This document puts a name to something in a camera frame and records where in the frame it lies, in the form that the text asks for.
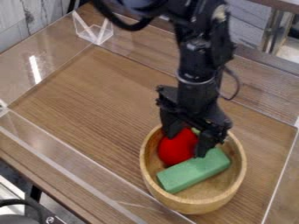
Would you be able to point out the metal stand in background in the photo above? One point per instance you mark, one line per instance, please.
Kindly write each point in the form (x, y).
(276, 29)

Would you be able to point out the red plush fruit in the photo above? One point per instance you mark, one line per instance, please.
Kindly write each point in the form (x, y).
(175, 150)

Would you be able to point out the clear acrylic corner bracket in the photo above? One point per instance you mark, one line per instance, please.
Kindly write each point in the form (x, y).
(96, 34)

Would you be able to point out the wooden bowl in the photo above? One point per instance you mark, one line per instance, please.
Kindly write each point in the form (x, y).
(205, 196)

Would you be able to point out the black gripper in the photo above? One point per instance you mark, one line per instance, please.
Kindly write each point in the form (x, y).
(189, 105)

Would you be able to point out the clear acrylic front wall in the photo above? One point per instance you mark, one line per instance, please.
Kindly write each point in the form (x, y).
(87, 187)

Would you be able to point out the black table leg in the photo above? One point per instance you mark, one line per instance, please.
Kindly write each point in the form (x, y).
(36, 193)

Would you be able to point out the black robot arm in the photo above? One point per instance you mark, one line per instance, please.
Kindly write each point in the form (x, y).
(200, 23)

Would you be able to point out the green rectangular block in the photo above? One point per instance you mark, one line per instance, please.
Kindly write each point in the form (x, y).
(192, 171)

